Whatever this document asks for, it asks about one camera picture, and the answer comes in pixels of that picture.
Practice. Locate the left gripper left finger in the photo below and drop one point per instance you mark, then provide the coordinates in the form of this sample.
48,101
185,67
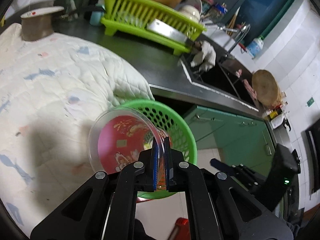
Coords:
104,207

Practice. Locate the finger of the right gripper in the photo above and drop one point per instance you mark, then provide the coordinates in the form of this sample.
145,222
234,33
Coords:
219,165

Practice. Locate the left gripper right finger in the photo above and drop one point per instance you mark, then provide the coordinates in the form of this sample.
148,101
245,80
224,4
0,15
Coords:
219,208

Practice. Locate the red plastic cup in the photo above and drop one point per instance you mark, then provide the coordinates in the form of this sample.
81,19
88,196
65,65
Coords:
119,135

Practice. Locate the green cabinet door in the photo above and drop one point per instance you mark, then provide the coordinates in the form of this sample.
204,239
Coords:
239,140

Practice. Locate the green plastic basket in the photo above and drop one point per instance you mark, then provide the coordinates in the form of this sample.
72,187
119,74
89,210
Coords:
167,132

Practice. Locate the red plastic stool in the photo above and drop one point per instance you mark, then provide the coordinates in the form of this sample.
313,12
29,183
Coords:
181,230

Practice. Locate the round wooden cutting board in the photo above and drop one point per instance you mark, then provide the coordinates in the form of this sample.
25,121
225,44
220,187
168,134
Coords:
266,87

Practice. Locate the white dish rag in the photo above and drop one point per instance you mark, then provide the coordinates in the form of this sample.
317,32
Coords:
205,56

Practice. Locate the white detergent bottle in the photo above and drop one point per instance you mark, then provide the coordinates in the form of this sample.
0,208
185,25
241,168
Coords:
255,47

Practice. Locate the white quilted mat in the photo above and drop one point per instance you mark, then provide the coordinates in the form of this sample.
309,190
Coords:
52,91

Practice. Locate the green dish rack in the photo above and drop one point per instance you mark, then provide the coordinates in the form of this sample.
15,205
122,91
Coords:
135,16

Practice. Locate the cleaver blade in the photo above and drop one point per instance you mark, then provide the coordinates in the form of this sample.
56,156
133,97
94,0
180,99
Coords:
165,30

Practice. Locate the white ceramic bowl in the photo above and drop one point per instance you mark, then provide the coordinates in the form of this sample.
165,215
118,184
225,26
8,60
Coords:
190,12

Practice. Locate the teal cup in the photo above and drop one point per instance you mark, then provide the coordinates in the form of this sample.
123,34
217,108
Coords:
97,13

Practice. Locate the metal saucepan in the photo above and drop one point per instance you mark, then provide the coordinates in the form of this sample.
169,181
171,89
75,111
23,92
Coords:
37,23

